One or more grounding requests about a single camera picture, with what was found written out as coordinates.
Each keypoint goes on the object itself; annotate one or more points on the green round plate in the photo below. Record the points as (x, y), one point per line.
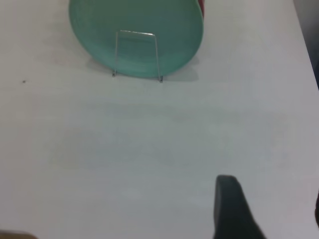
(149, 20)

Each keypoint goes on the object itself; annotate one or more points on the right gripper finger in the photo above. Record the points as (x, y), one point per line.
(231, 214)

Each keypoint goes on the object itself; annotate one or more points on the pink round plate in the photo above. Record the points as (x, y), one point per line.
(201, 5)

